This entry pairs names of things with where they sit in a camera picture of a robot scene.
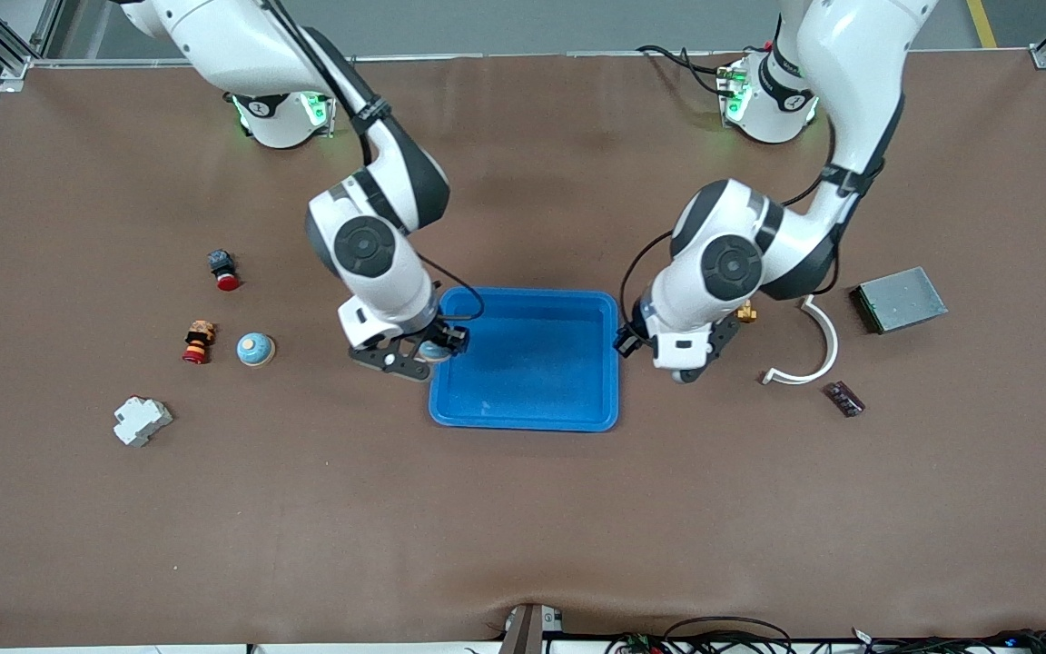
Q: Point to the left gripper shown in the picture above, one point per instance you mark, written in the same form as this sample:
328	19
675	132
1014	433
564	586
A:
629	340

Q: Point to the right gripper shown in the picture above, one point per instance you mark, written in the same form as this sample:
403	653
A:
442	333

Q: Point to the blue bell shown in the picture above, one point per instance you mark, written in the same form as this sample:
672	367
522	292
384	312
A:
437	351
255	350

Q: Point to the black electrolytic capacitor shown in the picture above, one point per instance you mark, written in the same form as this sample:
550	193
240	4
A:
844	399

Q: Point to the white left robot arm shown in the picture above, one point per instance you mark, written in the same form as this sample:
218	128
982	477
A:
850	73

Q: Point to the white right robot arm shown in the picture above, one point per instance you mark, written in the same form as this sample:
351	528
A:
396	282

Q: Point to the blue plastic tray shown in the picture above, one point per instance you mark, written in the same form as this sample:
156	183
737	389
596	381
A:
532	381

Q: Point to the brown table mat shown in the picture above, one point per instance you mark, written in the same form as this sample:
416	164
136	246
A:
523	518

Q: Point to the red emergency stop button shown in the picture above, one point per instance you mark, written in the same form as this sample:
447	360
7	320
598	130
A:
225	272

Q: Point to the red orange black pushbutton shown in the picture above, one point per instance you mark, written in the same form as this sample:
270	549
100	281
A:
198	343

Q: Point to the silver metal module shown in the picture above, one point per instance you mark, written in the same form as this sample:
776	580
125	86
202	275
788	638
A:
902	300

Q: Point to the white circuit breaker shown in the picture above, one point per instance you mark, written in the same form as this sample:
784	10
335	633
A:
142	422

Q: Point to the white curved plastic bracket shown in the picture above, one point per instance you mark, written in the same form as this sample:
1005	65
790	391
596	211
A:
830	345

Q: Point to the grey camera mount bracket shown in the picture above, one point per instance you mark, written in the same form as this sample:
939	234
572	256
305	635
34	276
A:
527	631

